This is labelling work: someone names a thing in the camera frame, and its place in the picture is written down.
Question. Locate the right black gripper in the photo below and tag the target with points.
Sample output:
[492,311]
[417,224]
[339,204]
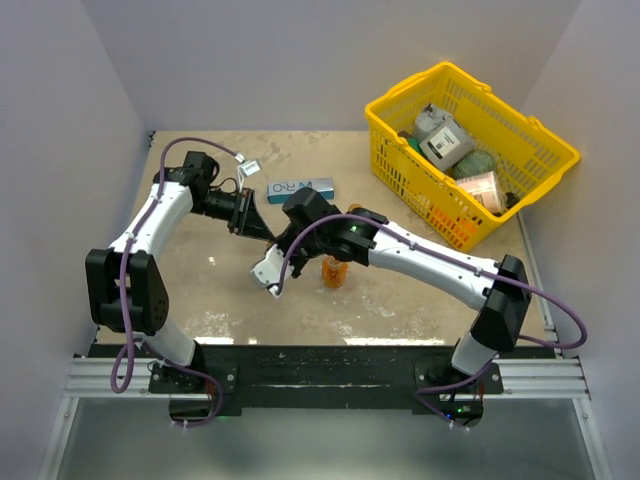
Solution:
[282,239]

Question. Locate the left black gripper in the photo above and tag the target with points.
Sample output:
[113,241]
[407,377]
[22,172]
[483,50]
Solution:
[248,221]

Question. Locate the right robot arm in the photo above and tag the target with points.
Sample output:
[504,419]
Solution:
[496,290]

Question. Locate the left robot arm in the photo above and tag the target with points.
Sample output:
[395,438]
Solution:
[125,287]

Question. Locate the orange bottle right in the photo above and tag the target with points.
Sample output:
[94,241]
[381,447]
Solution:
[334,272]

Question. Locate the teal toothpaste box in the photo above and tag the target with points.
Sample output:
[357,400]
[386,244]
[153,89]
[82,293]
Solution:
[278,192]

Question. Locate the green item in basket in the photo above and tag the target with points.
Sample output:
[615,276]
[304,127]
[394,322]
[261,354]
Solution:
[414,144]

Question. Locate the grey pouch with label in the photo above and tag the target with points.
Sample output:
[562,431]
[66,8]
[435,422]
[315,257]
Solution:
[440,138]

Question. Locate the pink cup package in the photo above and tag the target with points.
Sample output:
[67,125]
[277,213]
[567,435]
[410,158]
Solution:
[486,190]

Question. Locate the green round netted item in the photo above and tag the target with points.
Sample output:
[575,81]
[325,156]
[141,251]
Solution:
[476,162]

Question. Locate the small black item in basket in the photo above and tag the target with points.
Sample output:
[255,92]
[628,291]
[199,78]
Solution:
[511,200]

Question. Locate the yellow plastic basket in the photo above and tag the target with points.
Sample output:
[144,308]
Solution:
[531,160]

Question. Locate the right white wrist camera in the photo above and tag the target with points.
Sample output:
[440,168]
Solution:
[266,272]

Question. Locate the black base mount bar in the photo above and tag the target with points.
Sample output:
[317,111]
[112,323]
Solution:
[328,378]

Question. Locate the aluminium rail frame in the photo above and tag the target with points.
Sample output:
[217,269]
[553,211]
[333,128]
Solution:
[539,427]

